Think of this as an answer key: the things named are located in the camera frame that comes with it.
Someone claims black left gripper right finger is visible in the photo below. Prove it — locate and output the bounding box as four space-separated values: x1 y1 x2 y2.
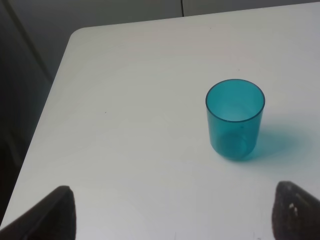
271 181 320 240

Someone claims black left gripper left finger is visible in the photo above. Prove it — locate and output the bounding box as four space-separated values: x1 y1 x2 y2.
0 185 76 240

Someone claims teal translucent plastic cup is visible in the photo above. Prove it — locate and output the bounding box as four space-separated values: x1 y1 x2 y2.
205 79 266 160

